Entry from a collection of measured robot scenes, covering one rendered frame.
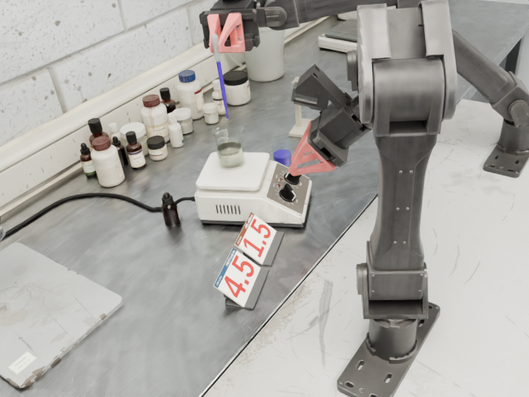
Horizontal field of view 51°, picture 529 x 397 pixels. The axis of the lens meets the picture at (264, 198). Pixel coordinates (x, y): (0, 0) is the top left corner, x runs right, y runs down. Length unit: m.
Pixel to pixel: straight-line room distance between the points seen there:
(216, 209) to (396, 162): 0.49
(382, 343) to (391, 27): 0.40
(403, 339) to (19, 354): 0.55
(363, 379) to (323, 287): 0.19
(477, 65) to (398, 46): 0.52
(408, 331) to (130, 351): 0.40
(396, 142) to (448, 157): 0.64
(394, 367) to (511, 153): 0.60
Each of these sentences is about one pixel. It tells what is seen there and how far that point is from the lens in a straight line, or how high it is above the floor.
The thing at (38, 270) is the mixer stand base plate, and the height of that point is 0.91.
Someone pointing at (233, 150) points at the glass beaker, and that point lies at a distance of 1.01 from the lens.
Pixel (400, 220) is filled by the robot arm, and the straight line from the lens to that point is 0.65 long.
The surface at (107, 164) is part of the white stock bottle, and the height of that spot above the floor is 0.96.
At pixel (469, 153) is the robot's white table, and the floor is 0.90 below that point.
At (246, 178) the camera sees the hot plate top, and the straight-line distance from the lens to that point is 1.01.
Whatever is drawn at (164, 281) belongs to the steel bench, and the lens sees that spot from 0.96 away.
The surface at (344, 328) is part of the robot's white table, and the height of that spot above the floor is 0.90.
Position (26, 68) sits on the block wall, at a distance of 1.27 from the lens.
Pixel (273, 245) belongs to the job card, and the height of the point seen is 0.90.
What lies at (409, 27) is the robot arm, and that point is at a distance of 0.64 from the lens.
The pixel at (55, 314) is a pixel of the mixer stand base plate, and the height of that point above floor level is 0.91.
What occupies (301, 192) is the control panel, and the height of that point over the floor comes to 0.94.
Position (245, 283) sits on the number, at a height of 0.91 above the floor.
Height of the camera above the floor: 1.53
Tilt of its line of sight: 35 degrees down
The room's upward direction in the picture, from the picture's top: 6 degrees counter-clockwise
